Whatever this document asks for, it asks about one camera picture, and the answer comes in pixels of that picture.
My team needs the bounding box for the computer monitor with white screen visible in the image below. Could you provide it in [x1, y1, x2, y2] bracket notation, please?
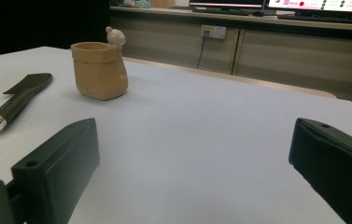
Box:
[266, 0, 352, 14]

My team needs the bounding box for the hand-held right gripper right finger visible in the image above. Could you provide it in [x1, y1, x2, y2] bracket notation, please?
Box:
[289, 118, 352, 224]

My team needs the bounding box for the tan ceramic cup with figurine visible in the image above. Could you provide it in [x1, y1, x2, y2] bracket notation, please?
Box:
[70, 25, 129, 101]

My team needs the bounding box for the computer monitor with dark bezel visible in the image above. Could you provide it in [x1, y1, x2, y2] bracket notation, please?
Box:
[189, 0, 265, 9]

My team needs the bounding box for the white wall power socket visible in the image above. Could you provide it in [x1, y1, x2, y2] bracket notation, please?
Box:
[200, 24, 227, 40]

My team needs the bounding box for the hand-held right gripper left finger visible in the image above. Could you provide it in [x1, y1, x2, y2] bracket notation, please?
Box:
[10, 118, 101, 224]

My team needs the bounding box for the wooden sideboard cabinet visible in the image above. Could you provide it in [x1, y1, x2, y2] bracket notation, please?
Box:
[109, 6, 352, 105]

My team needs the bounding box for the black power cable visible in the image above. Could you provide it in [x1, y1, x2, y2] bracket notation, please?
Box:
[196, 31, 209, 70]

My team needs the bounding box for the black spatula with chrome cap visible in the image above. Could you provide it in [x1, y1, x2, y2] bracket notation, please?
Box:
[0, 73, 54, 133]

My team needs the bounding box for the black keyboard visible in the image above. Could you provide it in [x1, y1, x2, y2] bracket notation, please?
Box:
[276, 13, 352, 25]
[191, 7, 251, 17]

